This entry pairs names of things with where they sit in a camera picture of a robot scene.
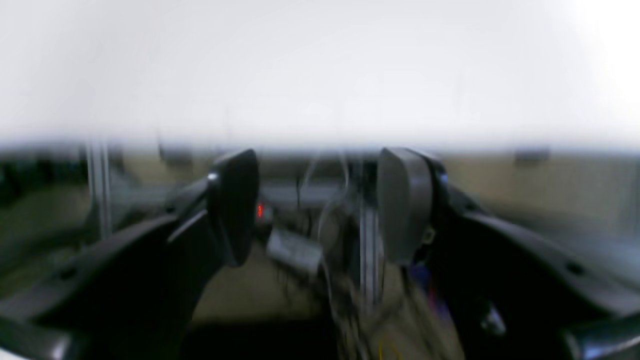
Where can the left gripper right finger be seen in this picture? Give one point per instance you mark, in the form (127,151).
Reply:
(516,288)

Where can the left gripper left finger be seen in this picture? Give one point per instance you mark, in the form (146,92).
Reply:
(132,297)

